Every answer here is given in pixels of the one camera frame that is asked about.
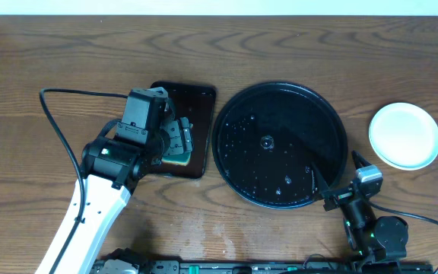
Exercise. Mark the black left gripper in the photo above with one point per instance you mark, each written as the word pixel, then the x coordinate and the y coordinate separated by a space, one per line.
pixel 185 134

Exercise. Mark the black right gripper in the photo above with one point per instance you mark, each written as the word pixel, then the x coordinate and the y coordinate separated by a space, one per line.
pixel 322 191

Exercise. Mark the green and yellow sponge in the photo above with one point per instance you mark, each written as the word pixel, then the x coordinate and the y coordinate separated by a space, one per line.
pixel 180 160

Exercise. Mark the green plate with big stain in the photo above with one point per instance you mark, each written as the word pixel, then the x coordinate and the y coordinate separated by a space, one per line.
pixel 404 136

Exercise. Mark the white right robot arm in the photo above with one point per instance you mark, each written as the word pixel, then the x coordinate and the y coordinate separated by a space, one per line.
pixel 376 240

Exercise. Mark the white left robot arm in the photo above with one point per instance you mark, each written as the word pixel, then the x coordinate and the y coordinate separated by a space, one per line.
pixel 107 177

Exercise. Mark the rectangular black water tray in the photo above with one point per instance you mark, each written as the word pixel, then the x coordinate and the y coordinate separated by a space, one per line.
pixel 195 102

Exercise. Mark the round black tray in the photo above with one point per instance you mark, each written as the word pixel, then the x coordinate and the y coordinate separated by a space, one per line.
pixel 269 138

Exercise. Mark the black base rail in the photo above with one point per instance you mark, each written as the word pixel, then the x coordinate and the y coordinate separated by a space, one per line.
pixel 175 267

